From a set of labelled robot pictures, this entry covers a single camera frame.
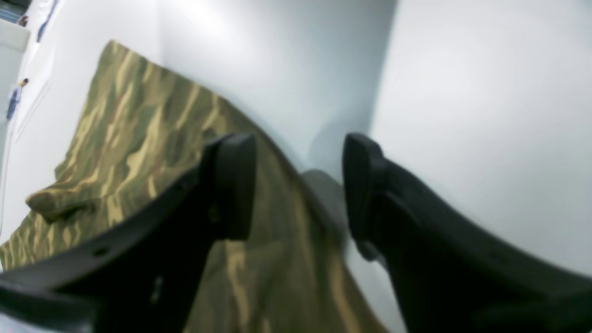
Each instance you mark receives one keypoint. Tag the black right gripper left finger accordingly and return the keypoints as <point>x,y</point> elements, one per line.
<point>142,275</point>

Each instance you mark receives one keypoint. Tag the camouflage T-shirt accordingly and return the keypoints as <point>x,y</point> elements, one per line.
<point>142,128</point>

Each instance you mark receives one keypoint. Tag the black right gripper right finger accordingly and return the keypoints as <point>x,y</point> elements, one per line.
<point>448,274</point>

